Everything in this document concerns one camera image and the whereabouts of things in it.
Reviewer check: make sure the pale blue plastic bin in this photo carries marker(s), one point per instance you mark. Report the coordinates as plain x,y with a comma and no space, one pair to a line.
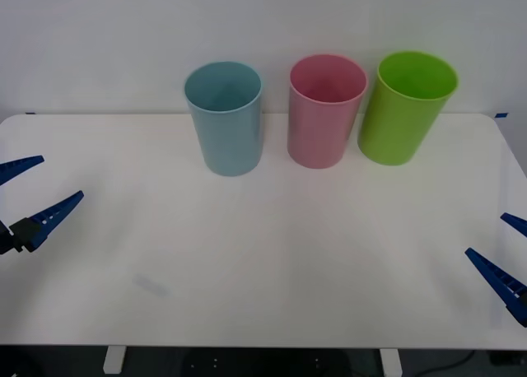
226,138

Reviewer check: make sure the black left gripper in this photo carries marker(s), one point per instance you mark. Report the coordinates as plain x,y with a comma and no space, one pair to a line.
6,241

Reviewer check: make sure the pink plastic bin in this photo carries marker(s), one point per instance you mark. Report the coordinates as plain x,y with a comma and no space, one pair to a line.
319,134

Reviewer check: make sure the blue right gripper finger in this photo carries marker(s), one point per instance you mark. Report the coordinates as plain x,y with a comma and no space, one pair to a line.
500,278
516,224

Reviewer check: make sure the green plastic bin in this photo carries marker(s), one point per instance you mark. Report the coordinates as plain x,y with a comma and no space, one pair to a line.
395,130

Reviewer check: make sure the white table leg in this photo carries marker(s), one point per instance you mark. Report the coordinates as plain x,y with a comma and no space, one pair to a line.
390,361
114,359

